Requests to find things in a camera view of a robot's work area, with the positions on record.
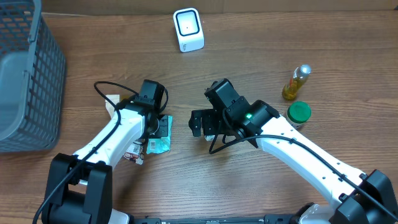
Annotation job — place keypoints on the green white round jar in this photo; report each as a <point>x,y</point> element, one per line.
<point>298,113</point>

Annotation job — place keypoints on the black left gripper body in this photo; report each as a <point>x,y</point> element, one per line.
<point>165,127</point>

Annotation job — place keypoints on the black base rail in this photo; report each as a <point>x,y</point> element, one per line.
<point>266,219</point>

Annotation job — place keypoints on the brown Pantree snack pouch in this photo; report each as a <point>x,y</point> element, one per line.
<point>134,152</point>

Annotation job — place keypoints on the teal white carton pack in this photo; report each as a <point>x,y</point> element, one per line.
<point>210,138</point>

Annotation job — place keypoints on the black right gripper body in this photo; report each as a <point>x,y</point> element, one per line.
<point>216,124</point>

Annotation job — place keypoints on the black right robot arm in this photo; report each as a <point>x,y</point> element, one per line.
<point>352,195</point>

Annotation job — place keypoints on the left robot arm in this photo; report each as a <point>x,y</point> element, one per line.
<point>80,186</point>

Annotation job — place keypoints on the teal white packet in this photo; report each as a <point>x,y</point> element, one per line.
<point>160,141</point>

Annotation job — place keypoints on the grey plastic mesh basket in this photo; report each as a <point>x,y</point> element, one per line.
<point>33,74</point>

